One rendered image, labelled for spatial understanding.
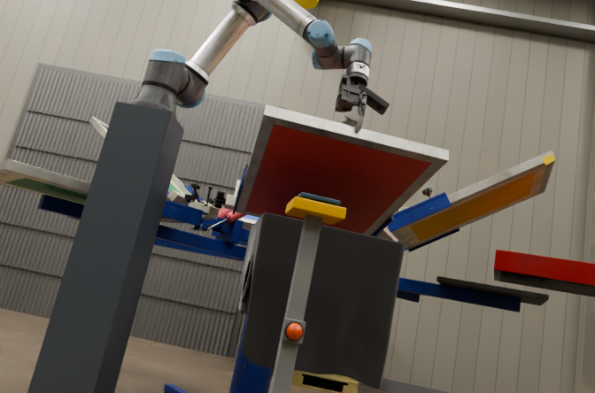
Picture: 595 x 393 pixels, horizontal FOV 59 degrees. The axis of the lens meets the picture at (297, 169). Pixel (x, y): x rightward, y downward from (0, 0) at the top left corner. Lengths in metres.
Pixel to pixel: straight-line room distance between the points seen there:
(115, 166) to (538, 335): 5.39
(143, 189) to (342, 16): 5.48
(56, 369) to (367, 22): 5.84
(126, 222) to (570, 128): 5.96
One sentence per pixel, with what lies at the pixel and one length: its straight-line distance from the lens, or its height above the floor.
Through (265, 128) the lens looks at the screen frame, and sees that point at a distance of 1.61.
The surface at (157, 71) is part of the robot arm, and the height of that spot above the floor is 1.33.
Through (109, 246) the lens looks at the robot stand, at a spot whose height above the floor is 0.76.
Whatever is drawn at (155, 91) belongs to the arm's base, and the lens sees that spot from 1.75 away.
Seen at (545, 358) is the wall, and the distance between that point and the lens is 6.44.
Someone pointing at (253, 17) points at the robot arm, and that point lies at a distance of 1.95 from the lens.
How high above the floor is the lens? 0.72
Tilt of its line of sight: 14 degrees up
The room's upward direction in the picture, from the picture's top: 12 degrees clockwise
